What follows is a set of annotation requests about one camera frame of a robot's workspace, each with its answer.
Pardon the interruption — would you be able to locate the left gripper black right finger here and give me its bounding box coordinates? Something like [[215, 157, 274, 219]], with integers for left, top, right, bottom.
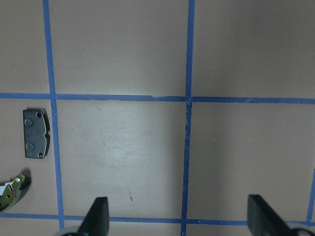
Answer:
[[247, 195, 294, 236]]

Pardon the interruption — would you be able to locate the dark grey brake pad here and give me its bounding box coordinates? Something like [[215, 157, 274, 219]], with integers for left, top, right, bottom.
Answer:
[[23, 109, 50, 159]]

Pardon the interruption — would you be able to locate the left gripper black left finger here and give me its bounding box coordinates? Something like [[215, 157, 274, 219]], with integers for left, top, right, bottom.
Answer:
[[77, 197, 109, 236]]

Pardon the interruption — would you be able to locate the olive curved brake shoe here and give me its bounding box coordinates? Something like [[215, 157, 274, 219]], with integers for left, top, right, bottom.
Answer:
[[0, 169, 32, 214]]

